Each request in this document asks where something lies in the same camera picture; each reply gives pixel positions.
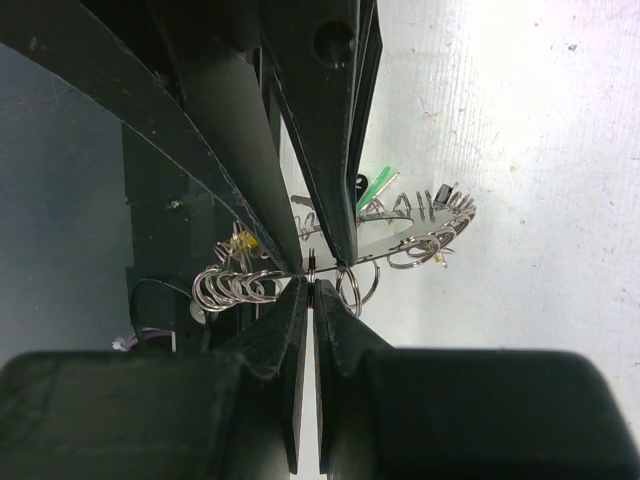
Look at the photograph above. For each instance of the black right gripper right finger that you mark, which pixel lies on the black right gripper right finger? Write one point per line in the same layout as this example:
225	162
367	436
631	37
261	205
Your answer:
403	413

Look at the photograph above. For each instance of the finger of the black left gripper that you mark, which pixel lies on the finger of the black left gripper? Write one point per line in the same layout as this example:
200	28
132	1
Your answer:
326	56
165	75

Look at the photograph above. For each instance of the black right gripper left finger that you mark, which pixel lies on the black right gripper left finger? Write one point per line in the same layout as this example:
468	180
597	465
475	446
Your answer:
232	413

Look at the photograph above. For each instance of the black key tag right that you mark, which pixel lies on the black key tag right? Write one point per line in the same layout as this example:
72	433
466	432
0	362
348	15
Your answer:
443	194

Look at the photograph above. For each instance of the yellow tag key left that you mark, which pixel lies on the yellow tag key left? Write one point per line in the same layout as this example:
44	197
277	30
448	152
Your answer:
240	243

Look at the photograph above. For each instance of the green key tag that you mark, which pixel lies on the green key tag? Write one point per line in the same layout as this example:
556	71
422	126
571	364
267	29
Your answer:
385	177

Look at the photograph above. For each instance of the metal disc key organizer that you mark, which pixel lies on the metal disc key organizer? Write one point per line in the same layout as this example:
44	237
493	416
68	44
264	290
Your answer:
417	232

